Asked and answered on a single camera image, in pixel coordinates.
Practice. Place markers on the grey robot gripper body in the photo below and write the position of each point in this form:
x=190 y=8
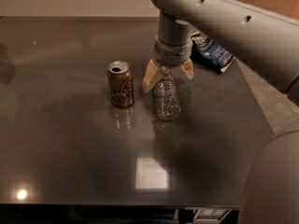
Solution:
x=170 y=55

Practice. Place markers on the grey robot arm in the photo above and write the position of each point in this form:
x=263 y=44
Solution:
x=269 y=44

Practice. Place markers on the drawer unit under table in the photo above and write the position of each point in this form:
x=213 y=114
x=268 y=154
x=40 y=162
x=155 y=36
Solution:
x=147 y=215

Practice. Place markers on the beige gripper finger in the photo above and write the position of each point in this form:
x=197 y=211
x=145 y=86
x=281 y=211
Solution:
x=187 y=68
x=153 y=74

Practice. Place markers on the clear plastic water bottle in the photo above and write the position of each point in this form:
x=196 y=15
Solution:
x=166 y=97

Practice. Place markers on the blue crumpled snack bag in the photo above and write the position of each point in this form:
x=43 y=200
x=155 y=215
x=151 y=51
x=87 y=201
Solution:
x=210 y=54

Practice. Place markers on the orange LaCroix soda can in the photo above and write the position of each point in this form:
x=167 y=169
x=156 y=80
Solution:
x=120 y=81

